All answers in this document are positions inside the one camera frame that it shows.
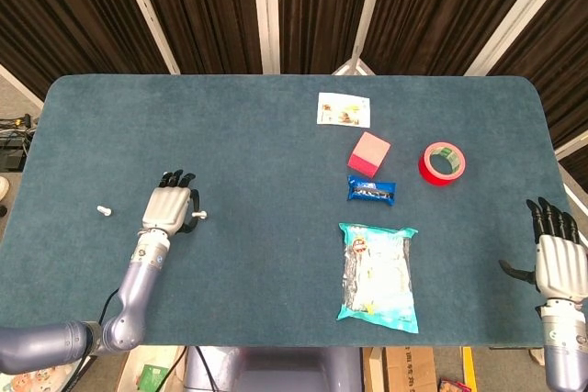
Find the teal velvet table cover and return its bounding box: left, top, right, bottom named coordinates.
left=0, top=73, right=588, bottom=350

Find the blue cookie snack packet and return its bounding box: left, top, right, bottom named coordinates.
left=345, top=174, right=398, bottom=207

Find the cartoon bear picture box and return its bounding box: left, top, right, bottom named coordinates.
left=0, top=363, right=82, bottom=392

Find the white open cardboard box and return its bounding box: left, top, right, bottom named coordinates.
left=117, top=345, right=187, bottom=392

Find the black floor cable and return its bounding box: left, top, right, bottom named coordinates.
left=154, top=345, right=189, bottom=392
left=194, top=345, right=217, bottom=392

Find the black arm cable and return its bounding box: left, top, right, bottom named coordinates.
left=68, top=288, right=120, bottom=392

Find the dark red snack packet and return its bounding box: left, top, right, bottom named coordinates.
left=438, top=377, right=472, bottom=392

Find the teal clear snack bag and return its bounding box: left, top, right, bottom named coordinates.
left=335, top=221, right=420, bottom=334

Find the green packet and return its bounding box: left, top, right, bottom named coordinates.
left=137, top=363, right=169, bottom=388

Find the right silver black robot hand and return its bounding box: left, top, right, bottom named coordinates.
left=498, top=196, right=588, bottom=305

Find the pink foam cube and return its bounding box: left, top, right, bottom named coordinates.
left=346, top=130, right=392, bottom=178

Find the red tape roll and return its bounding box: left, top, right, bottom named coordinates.
left=417, top=141, right=467, bottom=187

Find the lavender robot base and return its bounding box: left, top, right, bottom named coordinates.
left=183, top=345, right=367, bottom=392

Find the black electronic box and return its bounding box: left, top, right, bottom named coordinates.
left=0, top=134, right=29, bottom=172

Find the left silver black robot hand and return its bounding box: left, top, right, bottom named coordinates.
left=141, top=169, right=202, bottom=236

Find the brown cardboard box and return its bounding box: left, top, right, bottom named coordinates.
left=362, top=346, right=437, bottom=392

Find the white picture sachet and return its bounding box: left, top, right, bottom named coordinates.
left=316, top=92, right=371, bottom=129

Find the white frame bar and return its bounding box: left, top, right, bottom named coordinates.
left=553, top=131, right=588, bottom=162

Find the dark brown pleated curtain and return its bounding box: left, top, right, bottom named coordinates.
left=0, top=0, right=169, bottom=100
left=362, top=0, right=552, bottom=77
left=130, top=0, right=266, bottom=75
left=485, top=0, right=588, bottom=182
left=277, top=0, right=379, bottom=75

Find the black and yellow cable bundle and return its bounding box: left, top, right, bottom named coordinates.
left=0, top=114, right=39, bottom=135

